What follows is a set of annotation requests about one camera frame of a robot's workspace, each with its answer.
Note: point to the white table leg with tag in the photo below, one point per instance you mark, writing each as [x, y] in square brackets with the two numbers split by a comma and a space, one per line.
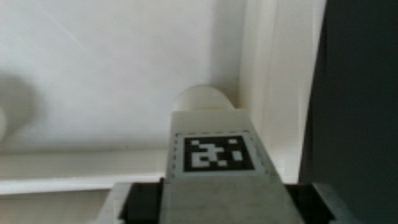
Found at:
[223, 186]

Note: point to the white square tabletop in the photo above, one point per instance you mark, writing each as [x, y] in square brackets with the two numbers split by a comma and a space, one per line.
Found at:
[100, 59]

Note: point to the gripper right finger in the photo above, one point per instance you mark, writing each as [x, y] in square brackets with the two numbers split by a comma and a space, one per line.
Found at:
[320, 205]

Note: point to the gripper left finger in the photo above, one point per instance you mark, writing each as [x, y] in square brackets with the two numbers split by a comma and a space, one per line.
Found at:
[132, 204]

